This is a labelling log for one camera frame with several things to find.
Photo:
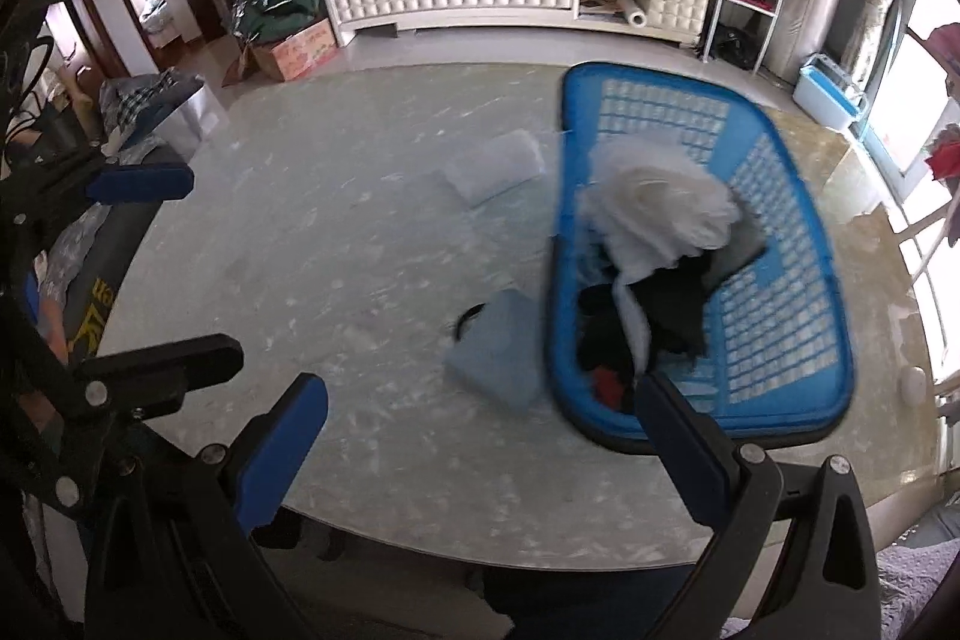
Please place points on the red hanging garment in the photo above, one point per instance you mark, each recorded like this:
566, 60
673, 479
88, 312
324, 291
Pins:
946, 156

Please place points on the blue plastic basket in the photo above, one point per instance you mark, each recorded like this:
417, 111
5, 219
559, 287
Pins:
787, 340

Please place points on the dark chair cover yellow print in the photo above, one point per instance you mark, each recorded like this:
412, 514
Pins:
105, 265

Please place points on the paper towel roll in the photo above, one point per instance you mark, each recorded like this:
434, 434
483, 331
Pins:
631, 10

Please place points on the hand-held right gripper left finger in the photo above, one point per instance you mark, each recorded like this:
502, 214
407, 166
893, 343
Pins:
281, 452

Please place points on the light blue plastic bin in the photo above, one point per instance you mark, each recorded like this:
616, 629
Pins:
825, 93

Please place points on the black cloth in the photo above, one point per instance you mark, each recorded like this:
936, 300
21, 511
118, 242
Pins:
675, 302

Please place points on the grey lace cloth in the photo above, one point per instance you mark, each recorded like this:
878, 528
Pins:
71, 250

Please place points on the cardboard box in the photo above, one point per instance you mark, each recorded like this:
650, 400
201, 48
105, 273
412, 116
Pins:
300, 48

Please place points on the plaid cloth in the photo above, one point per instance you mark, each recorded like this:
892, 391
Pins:
142, 100

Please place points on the white paper bag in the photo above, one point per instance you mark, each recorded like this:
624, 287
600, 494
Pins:
195, 115

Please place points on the white translucent cloth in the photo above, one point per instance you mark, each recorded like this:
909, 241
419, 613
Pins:
491, 168

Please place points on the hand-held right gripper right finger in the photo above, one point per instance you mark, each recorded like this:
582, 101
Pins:
682, 445

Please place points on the light blue fabric pouch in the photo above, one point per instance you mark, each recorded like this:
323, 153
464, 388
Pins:
495, 347

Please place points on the black garment with red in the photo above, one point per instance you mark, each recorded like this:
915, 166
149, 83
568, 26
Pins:
600, 340

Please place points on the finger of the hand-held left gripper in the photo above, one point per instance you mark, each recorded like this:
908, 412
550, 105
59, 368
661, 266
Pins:
142, 183
150, 370

